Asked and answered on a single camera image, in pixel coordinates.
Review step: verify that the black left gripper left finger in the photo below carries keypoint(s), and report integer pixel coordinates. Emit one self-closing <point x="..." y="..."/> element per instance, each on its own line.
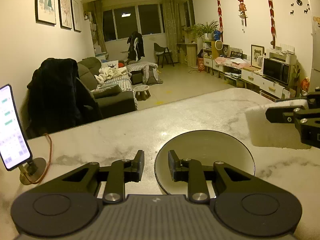
<point x="118" y="174"/>

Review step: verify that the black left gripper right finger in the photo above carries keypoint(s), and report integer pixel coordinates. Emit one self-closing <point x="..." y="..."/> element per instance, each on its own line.
<point x="194" y="174"/>

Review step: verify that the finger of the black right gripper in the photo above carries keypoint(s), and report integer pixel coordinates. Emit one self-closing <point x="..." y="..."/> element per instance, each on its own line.
<point x="306" y="121"/>
<point x="309" y="100"/>

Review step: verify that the white sponge block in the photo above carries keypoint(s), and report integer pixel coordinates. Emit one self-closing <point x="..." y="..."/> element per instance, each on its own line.
<point x="281" y="134"/>

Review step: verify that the black microwave oven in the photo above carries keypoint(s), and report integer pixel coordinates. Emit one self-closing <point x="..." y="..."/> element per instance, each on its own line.
<point x="276" y="70"/>

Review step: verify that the white printer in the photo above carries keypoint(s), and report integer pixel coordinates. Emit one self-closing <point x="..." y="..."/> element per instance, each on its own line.
<point x="283" y="53"/>

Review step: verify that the white tv cabinet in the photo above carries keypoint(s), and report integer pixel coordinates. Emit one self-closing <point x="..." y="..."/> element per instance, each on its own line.
<point x="245" y="77"/>

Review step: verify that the framed picture on cabinet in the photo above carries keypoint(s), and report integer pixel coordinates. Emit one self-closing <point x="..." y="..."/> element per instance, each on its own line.
<point x="256" y="52"/>

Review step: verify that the dark grey sofa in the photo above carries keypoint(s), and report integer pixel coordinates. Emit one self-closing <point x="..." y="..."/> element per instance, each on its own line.
<point x="110" y="85"/>

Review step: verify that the round metal phone stand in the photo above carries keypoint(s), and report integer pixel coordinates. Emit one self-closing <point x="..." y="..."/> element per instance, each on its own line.
<point x="33" y="171"/>

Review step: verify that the small round white stool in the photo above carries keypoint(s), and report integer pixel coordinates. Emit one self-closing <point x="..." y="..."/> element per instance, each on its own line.
<point x="142" y="92"/>

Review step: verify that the chair with black coat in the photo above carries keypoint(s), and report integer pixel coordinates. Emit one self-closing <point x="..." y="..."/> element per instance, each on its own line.
<point x="58" y="100"/>

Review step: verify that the smartphone with lit screen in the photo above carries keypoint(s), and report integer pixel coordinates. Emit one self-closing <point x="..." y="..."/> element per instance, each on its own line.
<point x="13" y="145"/>

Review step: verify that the black wooden chair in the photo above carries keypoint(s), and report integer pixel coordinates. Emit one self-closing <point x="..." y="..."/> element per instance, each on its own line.
<point x="162" y="52"/>

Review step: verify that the jacket on coat stand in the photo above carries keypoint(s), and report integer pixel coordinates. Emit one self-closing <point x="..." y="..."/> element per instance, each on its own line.
<point x="136" y="46"/>

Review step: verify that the potted green plant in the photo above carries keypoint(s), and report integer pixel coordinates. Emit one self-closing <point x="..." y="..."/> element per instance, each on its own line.
<point x="205" y="31"/>

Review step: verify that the red firecracker string decoration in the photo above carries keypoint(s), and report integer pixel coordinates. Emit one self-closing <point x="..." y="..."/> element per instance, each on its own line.
<point x="273" y="26"/>

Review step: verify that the framed wall picture middle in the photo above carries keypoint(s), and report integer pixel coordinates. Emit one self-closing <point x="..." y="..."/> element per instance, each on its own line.
<point x="65" y="13"/>

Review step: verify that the framed wall picture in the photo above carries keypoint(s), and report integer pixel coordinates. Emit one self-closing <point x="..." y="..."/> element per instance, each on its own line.
<point x="45" y="11"/>
<point x="76" y="16"/>
<point x="65" y="13"/>

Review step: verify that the framed wall picture right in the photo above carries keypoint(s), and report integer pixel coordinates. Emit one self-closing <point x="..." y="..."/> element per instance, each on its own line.
<point x="76" y="16"/>

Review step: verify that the framed wall picture left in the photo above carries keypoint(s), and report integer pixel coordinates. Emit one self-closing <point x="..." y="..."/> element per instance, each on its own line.
<point x="45" y="11"/>

